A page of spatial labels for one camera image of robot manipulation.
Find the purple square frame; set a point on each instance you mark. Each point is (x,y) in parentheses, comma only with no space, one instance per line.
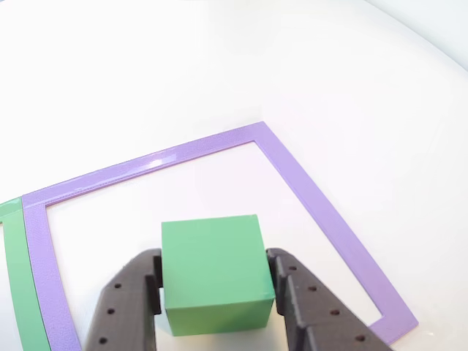
(311,201)

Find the green block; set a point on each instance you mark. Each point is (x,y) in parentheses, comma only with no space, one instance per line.
(215,256)

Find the green square frame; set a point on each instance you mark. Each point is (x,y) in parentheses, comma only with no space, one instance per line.
(22,274)

